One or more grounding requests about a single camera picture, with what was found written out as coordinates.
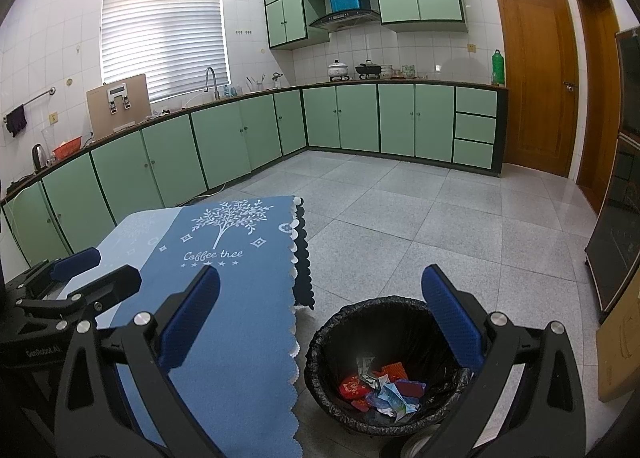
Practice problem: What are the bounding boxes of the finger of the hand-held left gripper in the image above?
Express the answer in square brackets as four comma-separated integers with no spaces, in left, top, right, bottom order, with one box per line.
[17,247,102,298]
[16,265,143,325]

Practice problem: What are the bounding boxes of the range hood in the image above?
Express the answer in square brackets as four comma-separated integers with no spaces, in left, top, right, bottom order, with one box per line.
[307,0,381,32]

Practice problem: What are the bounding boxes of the black glass door cabinet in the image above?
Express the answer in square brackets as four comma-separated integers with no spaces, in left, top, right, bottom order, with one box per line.
[584,27,640,324]

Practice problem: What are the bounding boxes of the brown cardboard appliance box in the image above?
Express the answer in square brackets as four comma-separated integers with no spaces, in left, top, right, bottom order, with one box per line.
[86,73,150,140]

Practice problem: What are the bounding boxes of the light blue tablecloth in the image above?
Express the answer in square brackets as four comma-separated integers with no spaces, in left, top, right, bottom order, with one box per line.
[59,208,182,334]

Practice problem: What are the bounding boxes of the flat cardboard box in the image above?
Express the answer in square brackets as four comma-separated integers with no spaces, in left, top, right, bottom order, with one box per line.
[596,285,640,403]

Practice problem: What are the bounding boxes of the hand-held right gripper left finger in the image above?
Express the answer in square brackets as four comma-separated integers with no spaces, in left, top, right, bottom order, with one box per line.
[54,265,222,458]

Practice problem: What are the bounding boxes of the dark towel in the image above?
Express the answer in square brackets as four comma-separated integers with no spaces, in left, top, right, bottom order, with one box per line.
[5,106,28,138]

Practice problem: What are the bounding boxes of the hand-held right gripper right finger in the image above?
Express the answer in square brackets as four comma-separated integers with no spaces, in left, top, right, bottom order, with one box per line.
[421,264,587,458]

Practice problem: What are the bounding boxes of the white window blind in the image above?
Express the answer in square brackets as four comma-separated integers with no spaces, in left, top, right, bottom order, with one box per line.
[100,0,223,104]

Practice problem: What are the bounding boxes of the green base cabinets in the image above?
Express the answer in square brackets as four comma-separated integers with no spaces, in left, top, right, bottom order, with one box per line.
[0,81,509,264]

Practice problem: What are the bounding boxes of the black lined trash bin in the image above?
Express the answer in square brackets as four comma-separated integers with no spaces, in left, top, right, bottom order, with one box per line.
[303,295,476,438]

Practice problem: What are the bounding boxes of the orange plastic basin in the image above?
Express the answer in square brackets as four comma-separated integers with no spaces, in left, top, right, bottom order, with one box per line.
[52,137,82,161]

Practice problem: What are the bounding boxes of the wooden door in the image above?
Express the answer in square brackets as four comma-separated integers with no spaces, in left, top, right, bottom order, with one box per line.
[574,0,623,214]
[492,0,581,179]

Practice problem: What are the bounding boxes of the metal towel rail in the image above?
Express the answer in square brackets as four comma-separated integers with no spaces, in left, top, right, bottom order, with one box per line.
[2,87,57,121]

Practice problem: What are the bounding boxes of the blue tree print table runner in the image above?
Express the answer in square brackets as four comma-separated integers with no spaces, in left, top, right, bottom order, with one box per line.
[92,195,316,458]

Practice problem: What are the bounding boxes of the metal kitchen faucet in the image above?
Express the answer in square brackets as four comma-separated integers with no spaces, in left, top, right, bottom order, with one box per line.
[204,67,221,102]

